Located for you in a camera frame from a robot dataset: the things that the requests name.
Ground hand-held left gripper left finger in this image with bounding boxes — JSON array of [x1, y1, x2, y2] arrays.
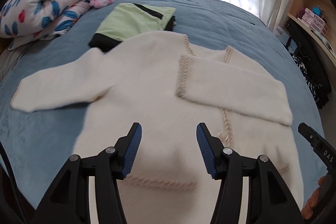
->
[[33, 122, 142, 224]]

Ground green and black garment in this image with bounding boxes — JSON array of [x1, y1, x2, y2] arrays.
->
[[88, 3, 177, 53]]

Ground pink storage drawers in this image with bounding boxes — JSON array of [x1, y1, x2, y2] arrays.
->
[[298, 7, 329, 36]]

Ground white cardboard box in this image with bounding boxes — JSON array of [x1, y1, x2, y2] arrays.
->
[[274, 25, 291, 43]]

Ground black hanging bag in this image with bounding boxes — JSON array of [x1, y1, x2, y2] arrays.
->
[[285, 18, 332, 109]]

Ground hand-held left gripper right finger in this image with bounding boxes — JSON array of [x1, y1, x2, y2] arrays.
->
[[196, 122, 306, 224]]

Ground blue bed sheet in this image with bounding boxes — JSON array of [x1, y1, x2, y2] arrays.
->
[[0, 0, 326, 214]]

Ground white fuzzy sweater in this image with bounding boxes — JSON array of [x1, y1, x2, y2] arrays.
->
[[10, 31, 305, 224]]

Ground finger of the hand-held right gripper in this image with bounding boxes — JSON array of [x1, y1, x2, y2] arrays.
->
[[298, 123, 325, 151]]

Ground person's right hand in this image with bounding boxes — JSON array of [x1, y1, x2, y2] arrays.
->
[[301, 176, 327, 220]]

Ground floral quilt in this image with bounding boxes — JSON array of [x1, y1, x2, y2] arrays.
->
[[0, 0, 106, 51]]

